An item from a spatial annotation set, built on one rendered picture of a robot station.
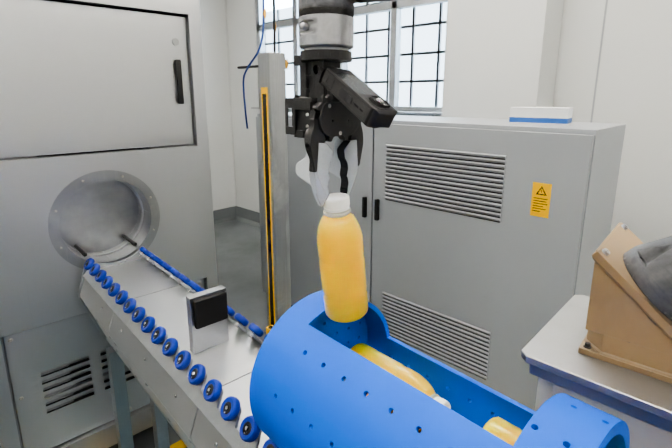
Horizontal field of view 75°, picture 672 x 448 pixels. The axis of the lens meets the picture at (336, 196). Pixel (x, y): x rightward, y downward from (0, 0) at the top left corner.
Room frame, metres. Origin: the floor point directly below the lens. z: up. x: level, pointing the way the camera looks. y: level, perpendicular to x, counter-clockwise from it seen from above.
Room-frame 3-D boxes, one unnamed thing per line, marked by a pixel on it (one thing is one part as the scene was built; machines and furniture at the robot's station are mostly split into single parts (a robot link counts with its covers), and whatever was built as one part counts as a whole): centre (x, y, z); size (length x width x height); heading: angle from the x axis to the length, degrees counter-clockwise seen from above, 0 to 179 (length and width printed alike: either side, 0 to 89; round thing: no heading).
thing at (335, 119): (0.64, 0.02, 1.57); 0.09 x 0.08 x 0.12; 42
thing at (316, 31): (0.63, 0.02, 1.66); 0.08 x 0.08 x 0.05
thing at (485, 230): (2.60, -0.38, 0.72); 2.15 x 0.54 x 1.45; 46
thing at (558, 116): (2.03, -0.93, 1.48); 0.24 x 0.12 x 0.08; 54
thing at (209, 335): (1.05, 0.33, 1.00); 0.10 x 0.04 x 0.15; 132
